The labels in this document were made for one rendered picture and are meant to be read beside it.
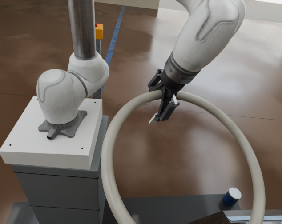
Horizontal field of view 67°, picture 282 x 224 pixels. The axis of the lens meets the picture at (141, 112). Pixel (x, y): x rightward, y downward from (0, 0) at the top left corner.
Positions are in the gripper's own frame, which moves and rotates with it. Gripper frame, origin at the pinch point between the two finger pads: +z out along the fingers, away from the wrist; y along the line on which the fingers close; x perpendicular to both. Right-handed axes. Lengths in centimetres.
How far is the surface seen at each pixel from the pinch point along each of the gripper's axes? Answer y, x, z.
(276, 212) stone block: 48, 54, 20
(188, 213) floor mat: 42, 61, 104
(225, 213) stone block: 42, 32, 24
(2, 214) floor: 4, -70, 134
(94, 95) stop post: -78, 10, 109
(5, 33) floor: -319, -85, 258
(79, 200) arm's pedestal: 16, -22, 70
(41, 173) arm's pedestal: 1, -39, 51
